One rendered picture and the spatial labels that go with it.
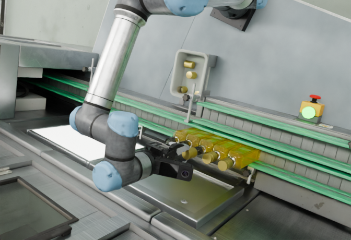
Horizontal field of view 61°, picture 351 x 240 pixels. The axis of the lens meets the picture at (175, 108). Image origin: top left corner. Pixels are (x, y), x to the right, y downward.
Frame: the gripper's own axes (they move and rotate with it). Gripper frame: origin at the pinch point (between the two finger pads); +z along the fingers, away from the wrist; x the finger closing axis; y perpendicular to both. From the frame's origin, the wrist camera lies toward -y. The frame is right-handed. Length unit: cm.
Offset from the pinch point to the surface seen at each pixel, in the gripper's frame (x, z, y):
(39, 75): -5, 12, 110
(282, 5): -58, 44, -5
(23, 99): 10, 5, 112
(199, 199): 12.6, -0.5, -7.8
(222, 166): 0.2, 2.6, -12.0
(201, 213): 11.9, -8.5, -13.2
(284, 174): 3.1, 25.0, -26.2
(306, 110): -19.7, 33.3, -26.0
